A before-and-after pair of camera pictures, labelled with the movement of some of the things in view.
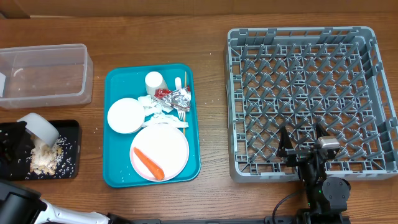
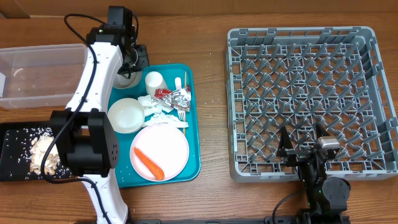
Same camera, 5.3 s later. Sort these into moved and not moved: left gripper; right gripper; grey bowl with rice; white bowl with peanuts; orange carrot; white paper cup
Moved: grey bowl with rice; left gripper
Not moved: right gripper; orange carrot; white paper cup; white bowl with peanuts
